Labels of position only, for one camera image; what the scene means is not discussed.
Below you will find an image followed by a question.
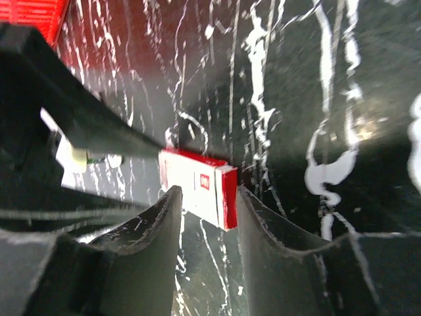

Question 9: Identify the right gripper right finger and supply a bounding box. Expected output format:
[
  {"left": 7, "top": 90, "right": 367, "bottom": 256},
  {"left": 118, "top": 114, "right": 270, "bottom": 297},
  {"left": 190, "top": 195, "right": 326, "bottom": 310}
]
[{"left": 236, "top": 186, "right": 420, "bottom": 315}]

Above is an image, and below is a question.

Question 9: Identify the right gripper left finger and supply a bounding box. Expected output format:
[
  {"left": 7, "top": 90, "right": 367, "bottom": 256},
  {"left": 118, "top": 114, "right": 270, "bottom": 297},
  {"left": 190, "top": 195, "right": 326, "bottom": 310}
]
[{"left": 1, "top": 186, "right": 182, "bottom": 315}]

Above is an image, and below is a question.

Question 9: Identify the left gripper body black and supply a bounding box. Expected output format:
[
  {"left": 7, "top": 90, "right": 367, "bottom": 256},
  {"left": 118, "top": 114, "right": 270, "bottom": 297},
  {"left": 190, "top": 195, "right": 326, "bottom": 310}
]
[{"left": 0, "top": 52, "right": 152, "bottom": 231}]

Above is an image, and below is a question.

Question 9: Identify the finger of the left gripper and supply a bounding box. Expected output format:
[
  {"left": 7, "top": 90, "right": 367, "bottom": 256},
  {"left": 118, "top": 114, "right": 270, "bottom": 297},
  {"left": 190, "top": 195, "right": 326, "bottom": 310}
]
[{"left": 1, "top": 22, "right": 162, "bottom": 160}]

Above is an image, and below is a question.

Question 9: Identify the staple box red white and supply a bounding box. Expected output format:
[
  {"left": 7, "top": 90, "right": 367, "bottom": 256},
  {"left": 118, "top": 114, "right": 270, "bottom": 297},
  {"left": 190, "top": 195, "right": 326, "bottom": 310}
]
[{"left": 159, "top": 148, "right": 238, "bottom": 231}]

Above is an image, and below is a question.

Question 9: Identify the red plastic shopping basket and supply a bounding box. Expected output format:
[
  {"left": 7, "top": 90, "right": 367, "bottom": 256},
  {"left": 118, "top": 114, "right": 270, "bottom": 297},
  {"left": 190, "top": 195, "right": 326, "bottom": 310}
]
[{"left": 1, "top": 0, "right": 70, "bottom": 48}]

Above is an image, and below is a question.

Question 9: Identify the black marble pattern mat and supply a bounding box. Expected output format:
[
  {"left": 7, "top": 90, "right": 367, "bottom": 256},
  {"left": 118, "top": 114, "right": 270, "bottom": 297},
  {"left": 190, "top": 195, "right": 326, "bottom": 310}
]
[{"left": 57, "top": 1, "right": 420, "bottom": 315}]

